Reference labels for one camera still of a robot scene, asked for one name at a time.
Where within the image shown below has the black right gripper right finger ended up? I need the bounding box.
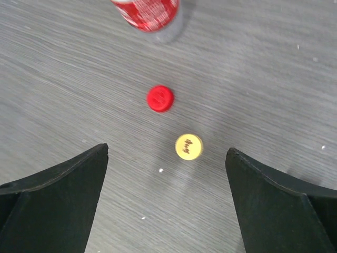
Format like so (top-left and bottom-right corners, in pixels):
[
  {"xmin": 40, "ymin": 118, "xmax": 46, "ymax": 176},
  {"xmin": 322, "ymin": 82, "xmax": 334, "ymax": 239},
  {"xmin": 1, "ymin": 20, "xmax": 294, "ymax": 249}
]
[{"xmin": 225, "ymin": 148, "xmax": 336, "ymax": 252}]

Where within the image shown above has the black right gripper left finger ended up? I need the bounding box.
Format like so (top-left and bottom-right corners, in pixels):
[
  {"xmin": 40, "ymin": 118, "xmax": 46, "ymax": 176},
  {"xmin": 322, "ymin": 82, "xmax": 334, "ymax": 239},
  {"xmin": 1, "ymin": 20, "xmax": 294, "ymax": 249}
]
[{"xmin": 1, "ymin": 143, "xmax": 108, "ymax": 252}]

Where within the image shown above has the yellow bottle cap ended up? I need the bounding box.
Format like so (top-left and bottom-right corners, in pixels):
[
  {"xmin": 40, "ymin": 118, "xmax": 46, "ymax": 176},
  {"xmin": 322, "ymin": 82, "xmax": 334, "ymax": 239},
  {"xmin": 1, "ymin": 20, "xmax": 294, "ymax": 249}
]
[{"xmin": 175, "ymin": 133, "xmax": 203, "ymax": 161}]

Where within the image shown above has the red bottle cap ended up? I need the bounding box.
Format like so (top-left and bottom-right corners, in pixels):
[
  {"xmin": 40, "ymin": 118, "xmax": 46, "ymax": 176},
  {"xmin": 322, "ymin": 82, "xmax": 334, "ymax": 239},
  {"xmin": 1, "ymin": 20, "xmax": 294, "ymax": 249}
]
[{"xmin": 146, "ymin": 85, "xmax": 174, "ymax": 112}]

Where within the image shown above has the clear bottle red label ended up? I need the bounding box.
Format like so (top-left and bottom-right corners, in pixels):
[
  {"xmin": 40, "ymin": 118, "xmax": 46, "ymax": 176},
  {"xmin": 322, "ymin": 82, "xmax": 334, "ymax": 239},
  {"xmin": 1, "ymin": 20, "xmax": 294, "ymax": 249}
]
[{"xmin": 112, "ymin": 0, "xmax": 183, "ymax": 43}]

